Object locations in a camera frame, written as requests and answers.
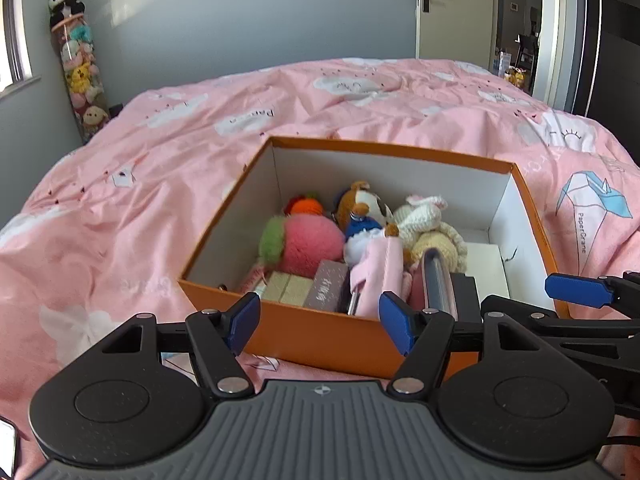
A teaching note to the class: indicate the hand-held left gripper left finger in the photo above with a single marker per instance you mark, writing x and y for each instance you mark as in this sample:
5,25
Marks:
242,320

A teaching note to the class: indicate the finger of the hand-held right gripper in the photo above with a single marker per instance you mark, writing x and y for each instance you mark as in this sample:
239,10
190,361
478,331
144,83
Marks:
575,289
590,337

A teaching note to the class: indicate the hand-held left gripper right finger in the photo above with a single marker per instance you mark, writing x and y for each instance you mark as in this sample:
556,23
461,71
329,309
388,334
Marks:
397,322

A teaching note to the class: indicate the brown cardboard box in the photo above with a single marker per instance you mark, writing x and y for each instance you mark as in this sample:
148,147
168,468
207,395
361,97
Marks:
287,287

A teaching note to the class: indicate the dark grey box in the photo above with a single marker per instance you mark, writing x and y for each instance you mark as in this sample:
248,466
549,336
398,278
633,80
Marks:
465,295

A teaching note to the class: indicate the orange cardboard box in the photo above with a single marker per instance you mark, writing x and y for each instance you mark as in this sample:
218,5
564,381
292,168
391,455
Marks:
320,340

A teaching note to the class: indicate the pink patterned packet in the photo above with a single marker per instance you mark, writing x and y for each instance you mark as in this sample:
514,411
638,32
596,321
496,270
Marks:
255,280

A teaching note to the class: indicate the pink fabric pouch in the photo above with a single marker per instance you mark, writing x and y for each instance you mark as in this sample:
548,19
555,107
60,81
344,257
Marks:
377,270

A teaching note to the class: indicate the mauve box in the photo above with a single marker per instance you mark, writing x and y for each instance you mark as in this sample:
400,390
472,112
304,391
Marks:
327,285

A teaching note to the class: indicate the cream crochet toy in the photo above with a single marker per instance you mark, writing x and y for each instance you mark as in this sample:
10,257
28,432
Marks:
440,250

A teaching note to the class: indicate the white yarn ball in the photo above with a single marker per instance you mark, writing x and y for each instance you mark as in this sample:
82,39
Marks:
420,225

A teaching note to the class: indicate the pink strawberry plush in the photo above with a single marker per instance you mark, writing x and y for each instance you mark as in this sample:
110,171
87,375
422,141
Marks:
310,245

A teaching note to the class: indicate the brown dog plush blue dress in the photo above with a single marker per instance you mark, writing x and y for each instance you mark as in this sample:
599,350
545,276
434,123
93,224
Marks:
367,205

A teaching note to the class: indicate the orange crochet toy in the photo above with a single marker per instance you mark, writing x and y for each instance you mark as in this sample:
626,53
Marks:
306,206

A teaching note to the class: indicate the pink printed blanket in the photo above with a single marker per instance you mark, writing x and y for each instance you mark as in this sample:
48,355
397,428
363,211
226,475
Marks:
150,185

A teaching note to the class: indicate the dark wardrobe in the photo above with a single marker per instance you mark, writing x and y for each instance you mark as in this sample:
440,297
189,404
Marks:
615,60

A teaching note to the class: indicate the light blue carton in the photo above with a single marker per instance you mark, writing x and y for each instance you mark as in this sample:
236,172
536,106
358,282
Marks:
501,62

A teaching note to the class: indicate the dark chair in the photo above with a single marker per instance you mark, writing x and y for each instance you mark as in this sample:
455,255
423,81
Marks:
527,55

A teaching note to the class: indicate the smartphone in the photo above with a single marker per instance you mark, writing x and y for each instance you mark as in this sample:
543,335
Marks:
7,440

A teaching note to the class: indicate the clear tube of plush toys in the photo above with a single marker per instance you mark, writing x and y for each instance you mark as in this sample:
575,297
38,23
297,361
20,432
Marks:
82,85

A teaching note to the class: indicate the cream door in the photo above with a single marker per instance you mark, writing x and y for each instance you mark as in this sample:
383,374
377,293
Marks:
460,25

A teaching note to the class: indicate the panda plush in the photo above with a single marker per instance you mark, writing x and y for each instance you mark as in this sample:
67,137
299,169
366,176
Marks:
67,2

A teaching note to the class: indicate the window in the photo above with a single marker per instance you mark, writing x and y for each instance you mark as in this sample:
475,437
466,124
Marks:
12,20

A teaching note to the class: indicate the black wall socket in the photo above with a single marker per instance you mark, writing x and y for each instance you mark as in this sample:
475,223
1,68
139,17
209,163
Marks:
116,109

